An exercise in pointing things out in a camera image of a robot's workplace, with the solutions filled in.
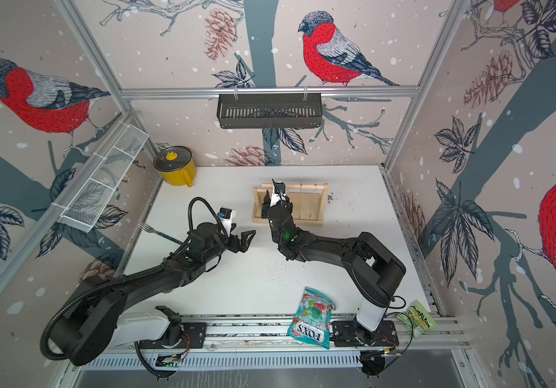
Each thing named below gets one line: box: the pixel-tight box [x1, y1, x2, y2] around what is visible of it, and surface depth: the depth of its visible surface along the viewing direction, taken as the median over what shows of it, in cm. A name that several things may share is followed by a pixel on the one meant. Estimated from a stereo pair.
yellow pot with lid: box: [153, 145, 198, 188], surface depth 110 cm
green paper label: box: [395, 299, 439, 331], surface depth 78 cm
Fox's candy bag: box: [287, 286, 337, 350], surface depth 76 cm
